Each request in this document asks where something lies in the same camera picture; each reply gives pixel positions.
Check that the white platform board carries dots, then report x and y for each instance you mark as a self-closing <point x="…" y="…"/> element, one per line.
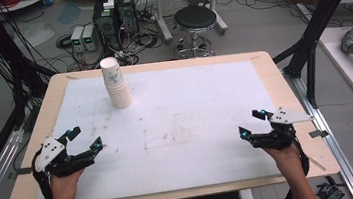
<point x="349" y="69"/>

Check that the stack of white paper cups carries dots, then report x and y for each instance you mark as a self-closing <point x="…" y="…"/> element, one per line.
<point x="116" y="84"/>

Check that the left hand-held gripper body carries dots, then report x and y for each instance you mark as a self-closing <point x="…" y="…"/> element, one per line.
<point x="49" y="150"/>

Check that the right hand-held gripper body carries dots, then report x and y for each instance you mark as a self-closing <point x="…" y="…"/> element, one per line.
<point x="284" y="117"/>

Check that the person's left hand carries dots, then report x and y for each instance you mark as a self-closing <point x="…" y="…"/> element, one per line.
<point x="65" y="187"/>

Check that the grey bench power supply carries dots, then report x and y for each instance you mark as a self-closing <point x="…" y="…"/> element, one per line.
<point x="77" y="38"/>
<point x="89" y="37"/>

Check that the grey tape piece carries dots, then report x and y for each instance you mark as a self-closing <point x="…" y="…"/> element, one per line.
<point x="318" y="133"/>
<point x="21" y="172"/>

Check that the thin wooden stick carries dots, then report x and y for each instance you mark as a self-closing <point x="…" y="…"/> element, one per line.
<point x="316" y="163"/>

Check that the black round stool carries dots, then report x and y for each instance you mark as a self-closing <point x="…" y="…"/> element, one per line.
<point x="194" y="17"/>

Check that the green circuit board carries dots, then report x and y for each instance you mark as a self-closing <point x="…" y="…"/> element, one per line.
<point x="330" y="193"/>

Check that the small white box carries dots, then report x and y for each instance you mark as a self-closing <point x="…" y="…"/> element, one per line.
<point x="109" y="1"/>

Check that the white table mat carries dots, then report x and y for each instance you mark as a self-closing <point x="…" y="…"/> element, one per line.
<point x="173" y="123"/>

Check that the person's right hand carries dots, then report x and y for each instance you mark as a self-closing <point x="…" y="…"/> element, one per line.
<point x="282" y="159"/>

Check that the black metal frame post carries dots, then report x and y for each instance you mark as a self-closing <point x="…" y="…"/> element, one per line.
<point x="319" y="16"/>
<point x="1" y="49"/>

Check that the black computer tower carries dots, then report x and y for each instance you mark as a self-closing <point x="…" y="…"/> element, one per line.
<point x="106" y="27"/>
<point x="127" y="14"/>

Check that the white metal stand leg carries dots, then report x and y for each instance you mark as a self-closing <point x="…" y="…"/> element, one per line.
<point x="217" y="7"/>
<point x="162" y="17"/>

